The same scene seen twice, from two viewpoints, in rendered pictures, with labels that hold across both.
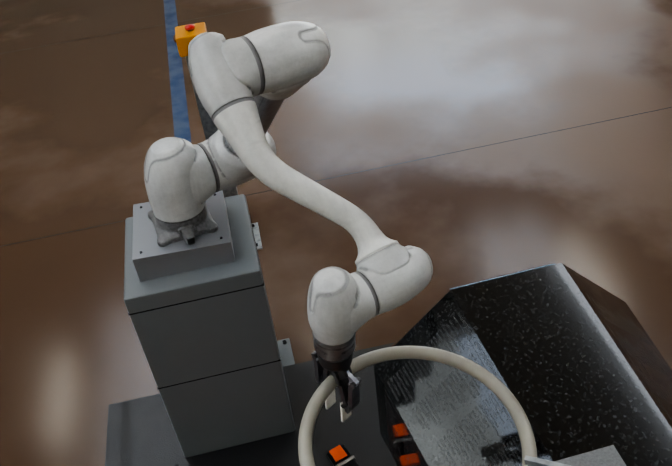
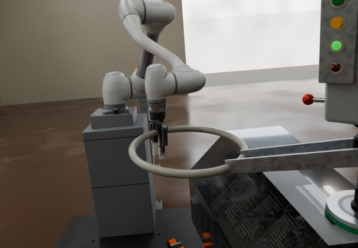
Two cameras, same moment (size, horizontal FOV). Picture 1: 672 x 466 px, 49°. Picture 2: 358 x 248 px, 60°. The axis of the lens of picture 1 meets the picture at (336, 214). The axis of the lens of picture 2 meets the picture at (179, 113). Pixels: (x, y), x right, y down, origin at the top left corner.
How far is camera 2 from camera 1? 0.95 m
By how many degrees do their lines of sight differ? 25
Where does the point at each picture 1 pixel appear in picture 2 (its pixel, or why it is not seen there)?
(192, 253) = (115, 117)
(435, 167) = not seen: hidden behind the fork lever
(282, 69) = (153, 10)
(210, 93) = (122, 11)
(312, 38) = (167, 4)
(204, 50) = (124, 0)
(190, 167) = (120, 80)
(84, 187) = not seen: hidden behind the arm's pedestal
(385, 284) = (180, 75)
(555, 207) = not seen: hidden behind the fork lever
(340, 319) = (156, 81)
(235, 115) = (130, 17)
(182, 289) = (107, 131)
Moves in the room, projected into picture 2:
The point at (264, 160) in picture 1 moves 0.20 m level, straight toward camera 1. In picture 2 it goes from (138, 32) to (133, 32)
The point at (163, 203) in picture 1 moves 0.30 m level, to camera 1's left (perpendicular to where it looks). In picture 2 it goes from (107, 94) to (65, 97)
